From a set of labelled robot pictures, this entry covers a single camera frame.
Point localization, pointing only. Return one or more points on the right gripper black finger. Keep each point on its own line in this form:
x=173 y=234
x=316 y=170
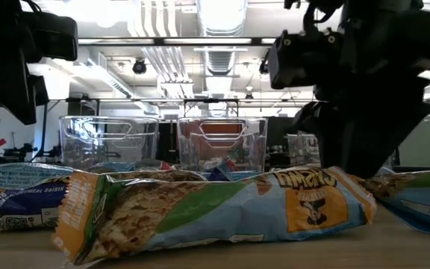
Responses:
x=308 y=119
x=368 y=134

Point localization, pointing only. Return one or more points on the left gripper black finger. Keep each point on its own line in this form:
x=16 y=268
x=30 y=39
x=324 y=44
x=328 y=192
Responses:
x=17 y=101
x=40 y=91

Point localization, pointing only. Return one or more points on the light blue granola bar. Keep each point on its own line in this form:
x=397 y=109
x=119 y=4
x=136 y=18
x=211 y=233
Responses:
x=13 y=173

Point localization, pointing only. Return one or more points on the blue green granola bar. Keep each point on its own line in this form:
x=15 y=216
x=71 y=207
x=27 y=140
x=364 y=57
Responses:
x=416 y=198

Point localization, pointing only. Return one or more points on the red white granola bar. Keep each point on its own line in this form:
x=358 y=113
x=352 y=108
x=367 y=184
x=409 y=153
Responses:
x=230 y=164

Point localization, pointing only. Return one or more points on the purple oatmeal raisin granola bar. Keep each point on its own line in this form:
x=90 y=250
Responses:
x=24 y=205

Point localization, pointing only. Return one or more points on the grey blue granola bar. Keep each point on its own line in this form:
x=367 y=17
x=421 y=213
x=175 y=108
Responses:
x=125 y=166

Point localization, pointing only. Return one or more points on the green orange cashew granola bar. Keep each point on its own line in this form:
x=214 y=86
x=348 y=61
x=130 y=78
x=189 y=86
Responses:
x=200 y=213

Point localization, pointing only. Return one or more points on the clear plastic bin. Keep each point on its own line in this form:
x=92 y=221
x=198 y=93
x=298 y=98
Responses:
x=200 y=149
x=106 y=149
x=302 y=149

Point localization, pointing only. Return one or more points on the black cabinet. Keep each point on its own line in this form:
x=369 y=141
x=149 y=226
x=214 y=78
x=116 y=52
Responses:
x=280 y=138

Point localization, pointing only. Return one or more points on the black ceiling spotlight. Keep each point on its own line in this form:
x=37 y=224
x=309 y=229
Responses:
x=263 y=67
x=139 y=66

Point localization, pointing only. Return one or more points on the orange cabinet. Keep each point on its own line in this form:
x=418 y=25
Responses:
x=218 y=138

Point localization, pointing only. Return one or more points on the black ceiling light track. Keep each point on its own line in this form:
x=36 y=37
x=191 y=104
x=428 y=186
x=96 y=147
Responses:
x=162 y=41

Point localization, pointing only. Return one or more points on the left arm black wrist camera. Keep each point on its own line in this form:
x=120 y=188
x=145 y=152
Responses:
x=54 y=37

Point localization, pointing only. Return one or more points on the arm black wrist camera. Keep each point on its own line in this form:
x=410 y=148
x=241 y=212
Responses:
x=301 y=60
x=54 y=37

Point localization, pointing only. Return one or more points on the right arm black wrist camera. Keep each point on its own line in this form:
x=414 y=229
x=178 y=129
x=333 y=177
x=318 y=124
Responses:
x=301 y=60

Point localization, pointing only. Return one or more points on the silver ventilation duct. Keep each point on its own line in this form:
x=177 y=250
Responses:
x=220 y=18

